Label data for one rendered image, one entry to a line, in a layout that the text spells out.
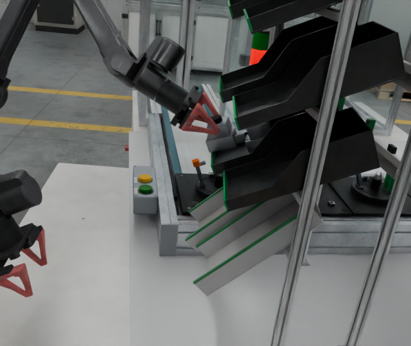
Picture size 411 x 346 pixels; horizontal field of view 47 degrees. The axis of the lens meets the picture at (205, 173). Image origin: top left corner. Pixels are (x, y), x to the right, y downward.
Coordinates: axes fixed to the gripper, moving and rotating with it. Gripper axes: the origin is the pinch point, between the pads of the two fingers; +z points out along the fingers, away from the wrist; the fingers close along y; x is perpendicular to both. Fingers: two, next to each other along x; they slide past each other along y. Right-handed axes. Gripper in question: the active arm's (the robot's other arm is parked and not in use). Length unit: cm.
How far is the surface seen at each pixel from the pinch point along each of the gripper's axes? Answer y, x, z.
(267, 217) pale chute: -9.5, 7.2, 19.2
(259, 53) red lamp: 46.5, -5.4, 2.4
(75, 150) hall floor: 225, 198, -62
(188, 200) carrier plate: 15.1, 31.8, 7.1
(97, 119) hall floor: 304, 210, -70
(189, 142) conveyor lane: 70, 47, 2
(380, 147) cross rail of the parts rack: -7.8, -18.7, 27.2
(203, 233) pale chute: -10.1, 19.5, 10.3
